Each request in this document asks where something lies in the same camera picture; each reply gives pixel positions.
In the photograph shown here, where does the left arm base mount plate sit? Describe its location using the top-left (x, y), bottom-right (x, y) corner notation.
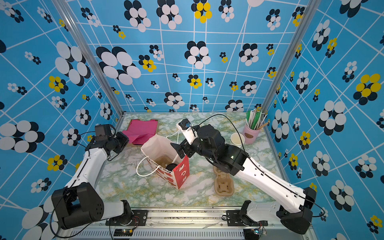
top-left (106, 210), bottom-right (149, 227)

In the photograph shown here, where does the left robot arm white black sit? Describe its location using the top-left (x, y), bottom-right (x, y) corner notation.
top-left (51, 125), bottom-right (133, 230)

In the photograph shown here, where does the white paper cup stack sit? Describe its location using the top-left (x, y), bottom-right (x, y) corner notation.
top-left (231, 133), bottom-right (245, 148)

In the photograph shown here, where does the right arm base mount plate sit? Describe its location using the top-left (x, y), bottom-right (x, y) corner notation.
top-left (222, 210), bottom-right (269, 228)

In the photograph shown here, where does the aluminium corner post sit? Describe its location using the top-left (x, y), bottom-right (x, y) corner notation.
top-left (262, 0), bottom-right (321, 112)
top-left (52, 1), bottom-right (124, 118)

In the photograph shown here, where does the single brown pulp carrier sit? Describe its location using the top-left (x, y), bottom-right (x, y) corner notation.
top-left (155, 156), bottom-right (174, 169)

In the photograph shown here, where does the aluminium front rail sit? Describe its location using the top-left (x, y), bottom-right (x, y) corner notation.
top-left (58, 207), bottom-right (317, 240)

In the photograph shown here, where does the single black coffee lid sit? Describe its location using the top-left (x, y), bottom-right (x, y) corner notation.
top-left (166, 163), bottom-right (178, 172)

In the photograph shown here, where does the left aluminium corner post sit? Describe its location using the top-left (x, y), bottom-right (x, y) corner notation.
top-left (52, 1), bottom-right (124, 118)

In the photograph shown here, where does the pink straw holder cup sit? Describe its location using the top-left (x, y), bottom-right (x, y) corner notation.
top-left (242, 125), bottom-right (262, 144)

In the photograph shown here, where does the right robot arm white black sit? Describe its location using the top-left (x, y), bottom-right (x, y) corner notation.
top-left (171, 119), bottom-right (317, 235)

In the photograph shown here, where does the pink napkin stack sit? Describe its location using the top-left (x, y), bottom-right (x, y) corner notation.
top-left (122, 119), bottom-right (158, 146)

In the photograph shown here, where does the red white paper gift bag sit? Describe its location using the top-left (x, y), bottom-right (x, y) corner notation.
top-left (136, 135), bottom-right (190, 190)

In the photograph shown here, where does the brown pulp cup carrier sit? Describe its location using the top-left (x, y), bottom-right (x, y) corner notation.
top-left (213, 167), bottom-right (235, 197)

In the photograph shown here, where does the right aluminium corner post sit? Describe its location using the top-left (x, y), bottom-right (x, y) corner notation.
top-left (262, 0), bottom-right (321, 112)

